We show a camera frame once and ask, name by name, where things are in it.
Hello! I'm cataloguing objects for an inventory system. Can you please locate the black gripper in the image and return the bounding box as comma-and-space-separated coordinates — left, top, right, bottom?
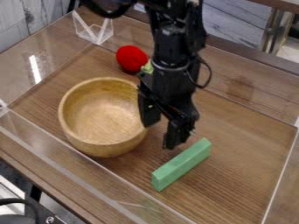
138, 58, 201, 150

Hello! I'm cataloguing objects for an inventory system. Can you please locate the brown wooden bowl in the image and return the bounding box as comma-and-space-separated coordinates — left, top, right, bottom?
58, 77, 147, 158

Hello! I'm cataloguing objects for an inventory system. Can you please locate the green rectangular block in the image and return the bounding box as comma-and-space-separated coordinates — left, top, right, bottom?
153, 138, 212, 192

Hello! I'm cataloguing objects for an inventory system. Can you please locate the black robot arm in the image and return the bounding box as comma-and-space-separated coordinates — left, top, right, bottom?
82, 0, 208, 150

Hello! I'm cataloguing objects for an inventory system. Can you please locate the red plush strawberry toy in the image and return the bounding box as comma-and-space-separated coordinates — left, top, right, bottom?
117, 45, 150, 73

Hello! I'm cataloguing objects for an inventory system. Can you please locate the clear acrylic front panel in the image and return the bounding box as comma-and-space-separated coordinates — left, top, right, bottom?
0, 101, 196, 224

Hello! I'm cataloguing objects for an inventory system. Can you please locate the background metal table leg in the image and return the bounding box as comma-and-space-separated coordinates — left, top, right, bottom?
262, 8, 294, 55

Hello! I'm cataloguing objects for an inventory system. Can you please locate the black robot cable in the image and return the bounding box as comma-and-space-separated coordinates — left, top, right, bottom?
186, 55, 214, 90

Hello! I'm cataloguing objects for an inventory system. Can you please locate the clear acrylic corner bracket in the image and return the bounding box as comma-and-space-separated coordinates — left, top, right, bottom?
71, 11, 114, 46

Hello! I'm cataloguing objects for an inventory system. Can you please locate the black metal table frame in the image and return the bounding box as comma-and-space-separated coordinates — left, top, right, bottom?
0, 186, 70, 224

